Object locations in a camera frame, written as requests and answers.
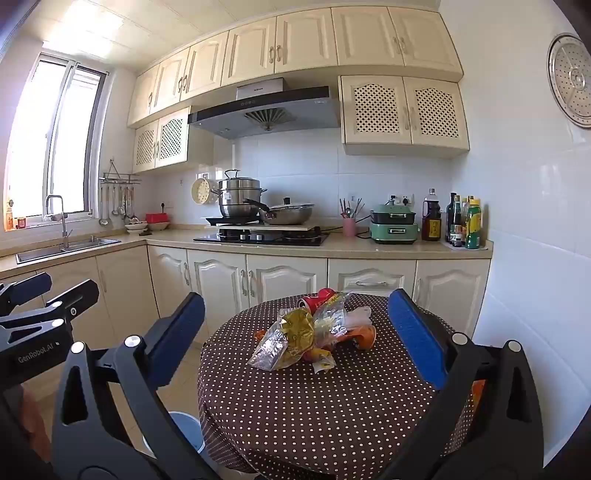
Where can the black induction cooker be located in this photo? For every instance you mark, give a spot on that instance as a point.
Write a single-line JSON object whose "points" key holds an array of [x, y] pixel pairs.
{"points": [[217, 220]]}

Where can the grey range hood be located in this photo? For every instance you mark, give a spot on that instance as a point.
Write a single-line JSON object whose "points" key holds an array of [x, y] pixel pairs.
{"points": [[268, 115]]}

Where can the green yellow plastic bottle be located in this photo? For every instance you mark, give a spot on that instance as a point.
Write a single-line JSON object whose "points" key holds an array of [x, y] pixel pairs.
{"points": [[473, 226]]}

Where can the gold foil snack bag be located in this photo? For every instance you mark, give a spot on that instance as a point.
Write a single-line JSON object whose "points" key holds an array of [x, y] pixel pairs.
{"points": [[298, 323]]}

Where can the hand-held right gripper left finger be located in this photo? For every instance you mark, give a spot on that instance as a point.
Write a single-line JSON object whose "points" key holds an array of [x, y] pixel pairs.
{"points": [[180, 344]]}

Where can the steel kitchen sink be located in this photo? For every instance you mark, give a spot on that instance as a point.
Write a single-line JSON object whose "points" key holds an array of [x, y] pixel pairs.
{"points": [[83, 248]]}

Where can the round steel steamer plate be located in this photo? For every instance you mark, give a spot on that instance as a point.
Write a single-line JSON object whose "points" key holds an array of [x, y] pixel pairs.
{"points": [[572, 78]]}

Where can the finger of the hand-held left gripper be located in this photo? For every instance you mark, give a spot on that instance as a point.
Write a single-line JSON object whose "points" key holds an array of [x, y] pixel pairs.
{"points": [[76, 297], [30, 284]]}

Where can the cream upper wall cabinets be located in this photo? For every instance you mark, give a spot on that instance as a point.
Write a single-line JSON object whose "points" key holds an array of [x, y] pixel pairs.
{"points": [[300, 41]]}

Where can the red can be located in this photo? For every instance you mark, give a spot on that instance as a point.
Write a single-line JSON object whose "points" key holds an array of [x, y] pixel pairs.
{"points": [[321, 297]]}

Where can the black gas stove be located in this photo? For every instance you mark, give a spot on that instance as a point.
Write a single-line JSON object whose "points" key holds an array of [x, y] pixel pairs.
{"points": [[258, 237]]}

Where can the small white yellow wrapper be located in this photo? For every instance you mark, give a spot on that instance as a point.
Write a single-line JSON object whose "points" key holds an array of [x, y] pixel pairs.
{"points": [[323, 364]]}

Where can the steel wok with lid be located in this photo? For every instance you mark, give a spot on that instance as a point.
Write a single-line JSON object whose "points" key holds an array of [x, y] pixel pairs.
{"points": [[286, 213]]}

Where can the narrow cream lattice cabinet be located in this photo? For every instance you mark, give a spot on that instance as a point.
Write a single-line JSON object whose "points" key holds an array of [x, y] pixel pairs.
{"points": [[161, 138]]}

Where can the bundle of chopsticks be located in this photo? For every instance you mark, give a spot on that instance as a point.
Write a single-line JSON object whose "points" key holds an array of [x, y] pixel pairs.
{"points": [[350, 208]]}

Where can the wooden board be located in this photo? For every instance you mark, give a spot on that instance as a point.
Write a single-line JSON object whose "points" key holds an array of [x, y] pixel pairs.
{"points": [[277, 226]]}

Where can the cream round colander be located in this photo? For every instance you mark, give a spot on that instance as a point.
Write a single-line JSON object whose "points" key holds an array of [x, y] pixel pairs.
{"points": [[202, 190]]}

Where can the white bottle tray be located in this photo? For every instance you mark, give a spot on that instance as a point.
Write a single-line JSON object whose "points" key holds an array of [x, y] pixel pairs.
{"points": [[485, 247]]}

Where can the white bowl with rim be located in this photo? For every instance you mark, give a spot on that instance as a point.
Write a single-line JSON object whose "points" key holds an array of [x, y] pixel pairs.
{"points": [[136, 227]]}

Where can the wide cream lattice cabinet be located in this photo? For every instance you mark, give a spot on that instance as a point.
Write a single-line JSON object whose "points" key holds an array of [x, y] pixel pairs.
{"points": [[401, 115]]}

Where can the cream lower kitchen cabinets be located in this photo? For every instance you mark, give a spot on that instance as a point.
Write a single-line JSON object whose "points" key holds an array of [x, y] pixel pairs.
{"points": [[286, 277]]}

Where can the clear yellow print wrapper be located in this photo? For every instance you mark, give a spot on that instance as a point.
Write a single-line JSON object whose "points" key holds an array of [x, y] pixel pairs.
{"points": [[330, 318]]}

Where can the blue trash bin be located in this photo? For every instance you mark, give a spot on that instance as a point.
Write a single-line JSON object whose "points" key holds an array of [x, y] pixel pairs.
{"points": [[187, 434]]}

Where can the red box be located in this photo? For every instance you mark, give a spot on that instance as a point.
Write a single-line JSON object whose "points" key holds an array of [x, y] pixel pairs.
{"points": [[157, 218]]}

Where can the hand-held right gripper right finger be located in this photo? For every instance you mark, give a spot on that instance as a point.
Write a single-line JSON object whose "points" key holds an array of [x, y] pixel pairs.
{"points": [[415, 344]]}

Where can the green electric cooker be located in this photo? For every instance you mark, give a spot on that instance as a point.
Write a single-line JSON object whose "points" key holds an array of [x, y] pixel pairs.
{"points": [[395, 230]]}

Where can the orange packet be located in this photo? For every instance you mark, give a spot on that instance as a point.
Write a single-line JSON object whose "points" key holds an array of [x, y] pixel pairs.
{"points": [[367, 339]]}

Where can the steel kitchen faucet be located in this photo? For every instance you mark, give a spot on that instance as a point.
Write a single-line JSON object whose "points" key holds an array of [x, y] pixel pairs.
{"points": [[65, 230]]}

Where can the row of hanging utensils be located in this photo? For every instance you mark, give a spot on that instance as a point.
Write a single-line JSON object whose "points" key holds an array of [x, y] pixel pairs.
{"points": [[104, 207]]}

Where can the slim dark glass bottle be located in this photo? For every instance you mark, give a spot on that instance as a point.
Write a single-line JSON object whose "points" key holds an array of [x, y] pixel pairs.
{"points": [[450, 217]]}

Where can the metal utensil rack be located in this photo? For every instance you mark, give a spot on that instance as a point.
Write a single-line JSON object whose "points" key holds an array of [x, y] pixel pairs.
{"points": [[120, 177]]}

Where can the clear plastic bag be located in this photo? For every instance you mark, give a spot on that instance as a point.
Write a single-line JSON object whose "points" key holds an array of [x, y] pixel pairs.
{"points": [[265, 350]]}

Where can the large dark sauce bottle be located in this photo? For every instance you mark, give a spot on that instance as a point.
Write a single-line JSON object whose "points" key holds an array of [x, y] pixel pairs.
{"points": [[431, 221]]}

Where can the dark bottle with label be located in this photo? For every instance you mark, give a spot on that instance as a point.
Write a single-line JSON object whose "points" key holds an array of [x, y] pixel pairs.
{"points": [[457, 226]]}

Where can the steel steamer pot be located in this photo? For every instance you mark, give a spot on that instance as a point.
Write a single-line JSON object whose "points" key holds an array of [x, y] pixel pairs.
{"points": [[240, 196]]}

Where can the brown polka dot tablecloth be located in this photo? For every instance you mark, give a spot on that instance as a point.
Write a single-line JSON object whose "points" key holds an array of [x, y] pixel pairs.
{"points": [[323, 406]]}

